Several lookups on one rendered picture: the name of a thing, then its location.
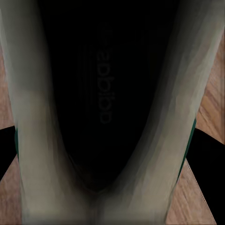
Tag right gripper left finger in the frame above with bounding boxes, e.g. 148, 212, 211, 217
0, 126, 17, 180

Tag gym shoe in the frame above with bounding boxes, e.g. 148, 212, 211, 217
0, 0, 225, 225

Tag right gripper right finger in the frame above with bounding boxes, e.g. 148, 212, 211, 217
186, 128, 225, 225

